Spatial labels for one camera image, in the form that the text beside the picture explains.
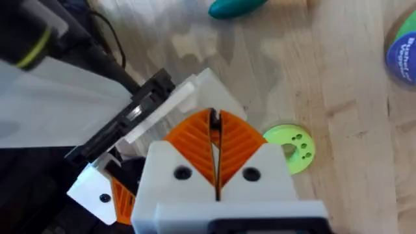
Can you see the left wrist upright flat plate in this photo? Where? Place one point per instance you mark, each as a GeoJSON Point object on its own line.
{"type": "Point", "coordinates": [48, 107]}

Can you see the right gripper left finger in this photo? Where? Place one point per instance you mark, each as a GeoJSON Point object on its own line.
{"type": "Point", "coordinates": [182, 162]}

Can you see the tub of toys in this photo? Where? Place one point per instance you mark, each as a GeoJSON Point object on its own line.
{"type": "Point", "coordinates": [403, 58]}

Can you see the green disc with holes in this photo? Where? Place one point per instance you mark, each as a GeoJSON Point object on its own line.
{"type": "Point", "coordinates": [302, 162]}

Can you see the teal toy vegetable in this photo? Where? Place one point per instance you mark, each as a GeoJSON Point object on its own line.
{"type": "Point", "coordinates": [234, 8]}

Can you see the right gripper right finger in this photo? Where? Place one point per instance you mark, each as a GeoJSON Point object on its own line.
{"type": "Point", "coordinates": [256, 169]}

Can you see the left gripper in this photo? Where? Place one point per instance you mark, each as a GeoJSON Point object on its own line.
{"type": "Point", "coordinates": [130, 113]}

